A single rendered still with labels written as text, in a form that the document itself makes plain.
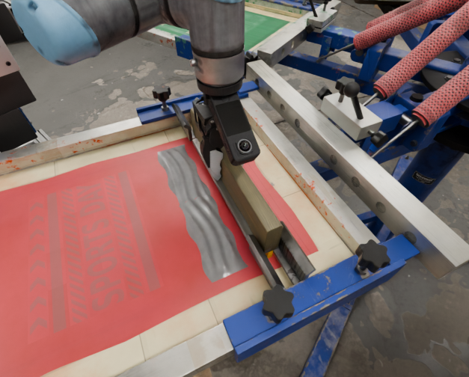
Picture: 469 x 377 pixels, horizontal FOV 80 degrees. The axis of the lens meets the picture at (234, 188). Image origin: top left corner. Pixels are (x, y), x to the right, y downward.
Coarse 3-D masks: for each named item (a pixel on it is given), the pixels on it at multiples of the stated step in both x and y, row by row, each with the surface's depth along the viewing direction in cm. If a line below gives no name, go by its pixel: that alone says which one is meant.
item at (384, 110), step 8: (376, 104) 67; (384, 104) 67; (376, 112) 65; (384, 112) 65; (392, 112) 65; (400, 112) 65; (384, 120) 63; (392, 120) 65; (384, 128) 66; (392, 128) 67
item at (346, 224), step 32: (96, 128) 69; (128, 128) 69; (160, 128) 73; (256, 128) 72; (0, 160) 62; (32, 160) 64; (288, 160) 62; (320, 192) 56; (352, 224) 51; (192, 352) 38; (224, 352) 38
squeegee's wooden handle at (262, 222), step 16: (192, 112) 62; (224, 160) 52; (224, 176) 54; (240, 176) 49; (240, 192) 48; (256, 192) 47; (240, 208) 51; (256, 208) 45; (256, 224) 46; (272, 224) 43; (272, 240) 45
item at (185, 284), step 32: (160, 224) 55; (288, 224) 55; (160, 256) 51; (192, 256) 51; (0, 288) 47; (160, 288) 47; (192, 288) 47; (224, 288) 47; (0, 320) 44; (96, 320) 44; (128, 320) 44; (160, 320) 44; (0, 352) 41; (32, 352) 41; (64, 352) 41; (96, 352) 41
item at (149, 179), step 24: (168, 144) 70; (192, 144) 70; (96, 168) 65; (120, 168) 65; (144, 168) 65; (0, 192) 60; (24, 192) 60; (48, 192) 60; (144, 192) 60; (168, 192) 60; (216, 192) 60; (0, 216) 56; (24, 216) 56; (144, 216) 56; (0, 240) 53; (24, 240) 53; (0, 264) 50
